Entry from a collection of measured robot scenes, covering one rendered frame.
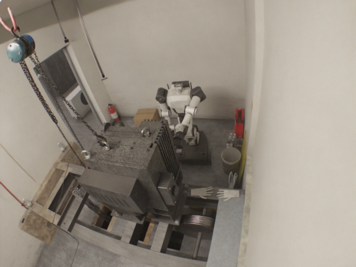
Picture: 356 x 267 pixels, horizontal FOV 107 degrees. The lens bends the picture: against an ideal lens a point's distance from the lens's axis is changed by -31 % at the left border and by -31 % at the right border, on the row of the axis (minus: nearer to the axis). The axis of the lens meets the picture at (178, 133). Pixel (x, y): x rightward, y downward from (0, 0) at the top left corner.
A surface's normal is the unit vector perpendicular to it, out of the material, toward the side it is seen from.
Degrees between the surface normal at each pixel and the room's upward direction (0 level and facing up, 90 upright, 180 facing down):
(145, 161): 0
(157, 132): 0
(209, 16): 90
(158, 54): 90
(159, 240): 0
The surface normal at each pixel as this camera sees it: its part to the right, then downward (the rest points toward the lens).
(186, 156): -0.17, -0.71
